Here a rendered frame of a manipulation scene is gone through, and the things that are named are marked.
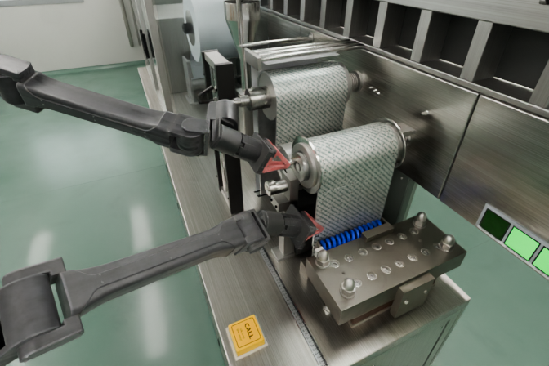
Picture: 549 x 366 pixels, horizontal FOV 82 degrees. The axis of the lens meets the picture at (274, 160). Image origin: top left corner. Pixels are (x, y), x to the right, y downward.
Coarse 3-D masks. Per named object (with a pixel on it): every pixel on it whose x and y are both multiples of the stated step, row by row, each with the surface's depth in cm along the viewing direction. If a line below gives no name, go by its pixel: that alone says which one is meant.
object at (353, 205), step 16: (384, 176) 84; (336, 192) 79; (352, 192) 82; (368, 192) 85; (384, 192) 88; (320, 208) 80; (336, 208) 83; (352, 208) 86; (368, 208) 89; (320, 224) 83; (336, 224) 86; (352, 224) 90
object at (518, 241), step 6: (510, 234) 68; (516, 234) 66; (522, 234) 65; (510, 240) 68; (516, 240) 67; (522, 240) 66; (528, 240) 65; (510, 246) 68; (516, 246) 67; (522, 246) 66; (528, 246) 65; (534, 246) 64; (522, 252) 66; (528, 252) 65; (528, 258) 65
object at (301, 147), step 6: (396, 138) 82; (300, 144) 76; (294, 150) 80; (300, 150) 77; (306, 150) 74; (306, 156) 75; (312, 156) 73; (312, 162) 73; (312, 168) 73; (312, 174) 74; (312, 180) 75; (306, 186) 79; (312, 186) 77
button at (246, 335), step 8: (240, 320) 79; (248, 320) 79; (256, 320) 79; (232, 328) 77; (240, 328) 77; (248, 328) 77; (256, 328) 77; (232, 336) 76; (240, 336) 76; (248, 336) 76; (256, 336) 76; (240, 344) 74; (248, 344) 74; (256, 344) 75; (240, 352) 74
